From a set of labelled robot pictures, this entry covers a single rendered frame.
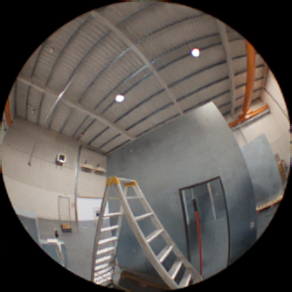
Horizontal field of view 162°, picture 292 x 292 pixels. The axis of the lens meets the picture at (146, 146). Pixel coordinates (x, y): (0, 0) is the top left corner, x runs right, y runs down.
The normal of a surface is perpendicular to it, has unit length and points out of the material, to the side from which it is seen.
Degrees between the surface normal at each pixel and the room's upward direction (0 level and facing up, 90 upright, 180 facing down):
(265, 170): 90
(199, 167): 90
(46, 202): 90
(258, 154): 90
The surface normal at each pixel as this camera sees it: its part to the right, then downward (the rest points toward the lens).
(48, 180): 0.81, -0.37
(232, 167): -0.58, -0.33
